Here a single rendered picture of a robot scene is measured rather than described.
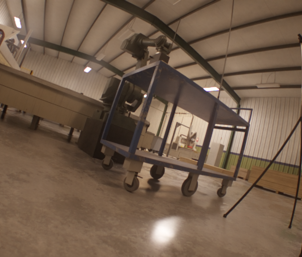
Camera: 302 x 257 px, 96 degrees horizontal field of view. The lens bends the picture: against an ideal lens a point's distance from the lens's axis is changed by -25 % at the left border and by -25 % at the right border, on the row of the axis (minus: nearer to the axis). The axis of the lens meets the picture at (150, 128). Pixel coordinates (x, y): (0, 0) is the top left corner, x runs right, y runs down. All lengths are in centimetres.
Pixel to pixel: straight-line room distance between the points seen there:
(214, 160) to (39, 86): 947
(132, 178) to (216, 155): 942
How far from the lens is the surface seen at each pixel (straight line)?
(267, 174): 677
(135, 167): 136
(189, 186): 183
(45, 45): 1567
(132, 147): 128
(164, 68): 146
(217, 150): 1065
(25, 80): 322
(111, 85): 261
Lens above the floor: 39
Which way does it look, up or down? 5 degrees up
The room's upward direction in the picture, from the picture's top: 17 degrees clockwise
